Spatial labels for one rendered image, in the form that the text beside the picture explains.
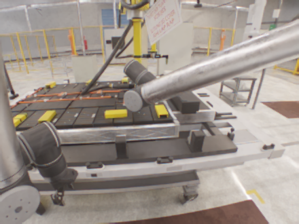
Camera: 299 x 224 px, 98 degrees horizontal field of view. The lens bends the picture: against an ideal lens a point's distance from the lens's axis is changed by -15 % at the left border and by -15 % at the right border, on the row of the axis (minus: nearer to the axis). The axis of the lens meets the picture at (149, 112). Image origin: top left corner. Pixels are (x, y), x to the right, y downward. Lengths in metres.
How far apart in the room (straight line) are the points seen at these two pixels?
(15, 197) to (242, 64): 0.67
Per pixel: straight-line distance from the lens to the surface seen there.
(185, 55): 5.94
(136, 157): 0.97
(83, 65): 5.73
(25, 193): 0.44
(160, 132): 1.06
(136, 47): 1.26
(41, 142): 0.59
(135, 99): 0.68
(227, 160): 1.15
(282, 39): 0.53
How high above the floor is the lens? 1.55
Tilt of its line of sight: 27 degrees down
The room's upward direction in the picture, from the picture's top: straight up
